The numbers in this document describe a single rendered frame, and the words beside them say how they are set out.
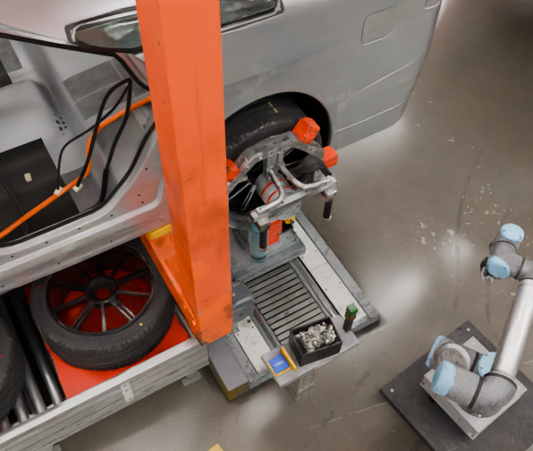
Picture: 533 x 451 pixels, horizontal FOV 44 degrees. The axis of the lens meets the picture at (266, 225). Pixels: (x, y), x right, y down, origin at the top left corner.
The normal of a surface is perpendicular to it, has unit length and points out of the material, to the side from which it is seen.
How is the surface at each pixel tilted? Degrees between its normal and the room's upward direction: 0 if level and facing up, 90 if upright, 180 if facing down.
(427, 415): 0
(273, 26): 78
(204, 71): 90
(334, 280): 0
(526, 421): 0
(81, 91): 10
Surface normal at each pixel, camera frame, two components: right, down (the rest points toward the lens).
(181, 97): 0.51, 0.71
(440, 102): 0.02, -0.58
